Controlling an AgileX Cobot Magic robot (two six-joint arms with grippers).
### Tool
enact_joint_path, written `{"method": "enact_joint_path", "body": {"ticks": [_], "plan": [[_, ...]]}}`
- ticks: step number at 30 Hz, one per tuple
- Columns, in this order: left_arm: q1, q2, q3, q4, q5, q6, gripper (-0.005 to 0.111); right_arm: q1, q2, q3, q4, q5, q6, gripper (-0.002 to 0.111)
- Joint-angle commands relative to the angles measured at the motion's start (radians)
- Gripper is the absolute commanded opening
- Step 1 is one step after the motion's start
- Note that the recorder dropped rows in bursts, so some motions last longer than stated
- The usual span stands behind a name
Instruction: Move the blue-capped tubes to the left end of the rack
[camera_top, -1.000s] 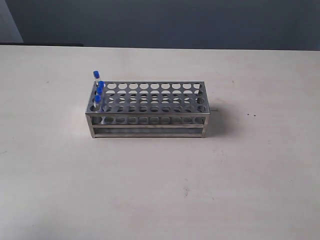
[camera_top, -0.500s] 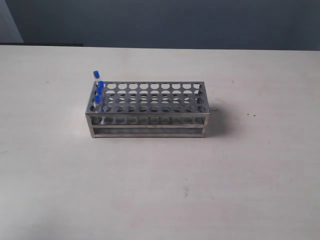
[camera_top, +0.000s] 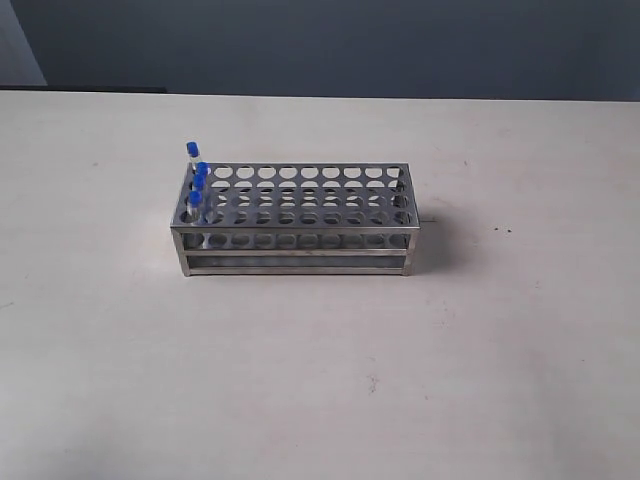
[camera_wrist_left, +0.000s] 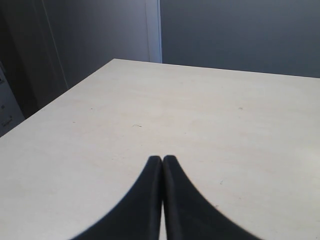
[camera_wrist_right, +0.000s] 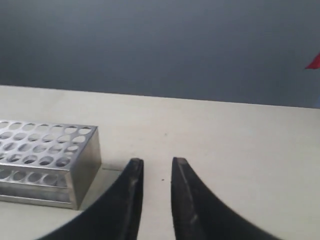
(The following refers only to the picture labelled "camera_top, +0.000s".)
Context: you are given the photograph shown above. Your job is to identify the blue-capped tube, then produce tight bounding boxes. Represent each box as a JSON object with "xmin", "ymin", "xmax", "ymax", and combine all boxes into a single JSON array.
[
  {"xmin": 192, "ymin": 162, "xmax": 209, "ymax": 191},
  {"xmin": 186, "ymin": 141, "xmax": 201, "ymax": 174},
  {"xmin": 184, "ymin": 190, "xmax": 203, "ymax": 223}
]

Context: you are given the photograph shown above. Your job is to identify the blue-capped tube edge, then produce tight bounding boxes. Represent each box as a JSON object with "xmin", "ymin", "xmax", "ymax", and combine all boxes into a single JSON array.
[{"xmin": 192, "ymin": 173, "xmax": 207, "ymax": 197}]

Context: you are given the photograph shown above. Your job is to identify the stainless steel test tube rack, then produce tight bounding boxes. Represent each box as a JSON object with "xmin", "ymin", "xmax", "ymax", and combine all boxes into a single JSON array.
[{"xmin": 170, "ymin": 163, "xmax": 420, "ymax": 276}]

